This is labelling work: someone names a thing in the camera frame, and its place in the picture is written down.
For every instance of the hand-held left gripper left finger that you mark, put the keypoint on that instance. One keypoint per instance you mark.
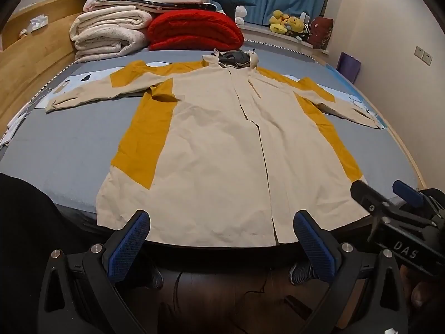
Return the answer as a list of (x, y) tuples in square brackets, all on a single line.
[(128, 245)]

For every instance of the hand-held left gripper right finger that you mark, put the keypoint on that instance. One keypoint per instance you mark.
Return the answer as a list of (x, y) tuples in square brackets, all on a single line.
[(313, 243)]

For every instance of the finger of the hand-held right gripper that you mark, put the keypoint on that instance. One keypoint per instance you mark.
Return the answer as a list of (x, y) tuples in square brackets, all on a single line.
[(368, 198), (408, 191)]

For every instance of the beige and yellow long coat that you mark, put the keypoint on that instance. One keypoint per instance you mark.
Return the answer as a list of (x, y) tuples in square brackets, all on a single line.
[(215, 153)]

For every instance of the person's right hand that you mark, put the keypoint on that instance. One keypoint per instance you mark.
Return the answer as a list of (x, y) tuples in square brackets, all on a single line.
[(422, 294)]

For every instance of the person's grey shoe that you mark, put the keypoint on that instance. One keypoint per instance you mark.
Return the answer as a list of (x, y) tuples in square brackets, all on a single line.
[(301, 273), (154, 278)]

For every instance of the person's dark clothing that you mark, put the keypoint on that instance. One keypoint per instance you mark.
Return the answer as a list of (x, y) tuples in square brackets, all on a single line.
[(27, 236)]

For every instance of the light blue printed blanket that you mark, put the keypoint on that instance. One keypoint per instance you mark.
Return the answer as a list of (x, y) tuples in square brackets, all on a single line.
[(342, 97)]

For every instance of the grey bed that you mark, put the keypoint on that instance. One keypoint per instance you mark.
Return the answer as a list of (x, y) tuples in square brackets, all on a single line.
[(66, 146)]

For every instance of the white crumpled cloth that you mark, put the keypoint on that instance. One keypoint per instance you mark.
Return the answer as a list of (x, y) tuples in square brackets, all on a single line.
[(12, 128)]

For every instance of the window ledge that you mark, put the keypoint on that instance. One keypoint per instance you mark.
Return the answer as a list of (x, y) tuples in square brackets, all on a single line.
[(278, 40)]

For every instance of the wooden headboard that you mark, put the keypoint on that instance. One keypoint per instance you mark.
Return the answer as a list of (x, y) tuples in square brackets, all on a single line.
[(31, 66)]

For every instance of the cream folded quilt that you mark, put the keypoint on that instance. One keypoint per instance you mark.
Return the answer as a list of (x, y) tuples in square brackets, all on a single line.
[(107, 31)]

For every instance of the white plush toy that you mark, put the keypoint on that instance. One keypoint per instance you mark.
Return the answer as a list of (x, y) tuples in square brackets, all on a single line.
[(240, 13)]

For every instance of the red folded quilt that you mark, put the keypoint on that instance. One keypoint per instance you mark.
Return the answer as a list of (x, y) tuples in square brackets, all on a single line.
[(194, 29)]

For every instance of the tissue pack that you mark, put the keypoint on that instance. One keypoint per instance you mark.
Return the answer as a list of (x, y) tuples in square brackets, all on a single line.
[(36, 23)]

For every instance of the white wall socket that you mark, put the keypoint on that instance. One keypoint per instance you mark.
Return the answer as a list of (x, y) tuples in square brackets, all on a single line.
[(418, 51), (427, 58)]

